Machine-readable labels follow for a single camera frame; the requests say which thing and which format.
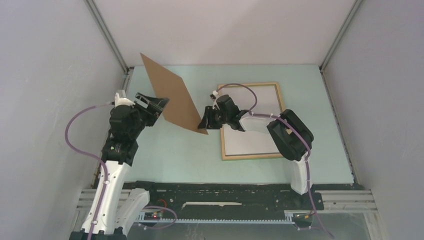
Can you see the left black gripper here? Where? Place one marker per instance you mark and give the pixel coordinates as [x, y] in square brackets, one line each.
[156, 105]

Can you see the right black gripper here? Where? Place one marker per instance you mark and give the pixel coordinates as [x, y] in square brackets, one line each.
[205, 123]

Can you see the left aluminium corner post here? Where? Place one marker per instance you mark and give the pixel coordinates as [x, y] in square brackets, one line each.
[104, 30]

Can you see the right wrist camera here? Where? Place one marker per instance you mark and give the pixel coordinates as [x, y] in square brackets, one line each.
[214, 95]

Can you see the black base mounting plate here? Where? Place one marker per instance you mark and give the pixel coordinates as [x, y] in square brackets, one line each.
[229, 202]

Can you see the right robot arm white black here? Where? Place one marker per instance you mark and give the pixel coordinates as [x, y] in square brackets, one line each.
[290, 135]

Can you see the blue sea photo print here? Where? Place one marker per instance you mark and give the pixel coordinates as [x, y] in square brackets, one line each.
[248, 142]

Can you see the wooden picture frame green edge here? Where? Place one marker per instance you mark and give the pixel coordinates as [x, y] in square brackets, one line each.
[281, 99]

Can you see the aluminium corner post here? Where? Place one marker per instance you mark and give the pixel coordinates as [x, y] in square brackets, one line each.
[340, 34]
[104, 30]

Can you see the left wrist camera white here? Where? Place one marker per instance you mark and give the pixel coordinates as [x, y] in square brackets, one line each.
[120, 99]

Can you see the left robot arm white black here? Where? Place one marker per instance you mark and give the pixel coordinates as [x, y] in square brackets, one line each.
[128, 118]

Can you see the right aluminium corner post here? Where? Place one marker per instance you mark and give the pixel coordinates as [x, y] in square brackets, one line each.
[340, 34]

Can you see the brown cardboard backing board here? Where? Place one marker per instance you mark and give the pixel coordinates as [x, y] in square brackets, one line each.
[180, 110]

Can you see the aluminium rail base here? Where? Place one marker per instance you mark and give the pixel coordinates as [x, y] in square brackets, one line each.
[334, 201]

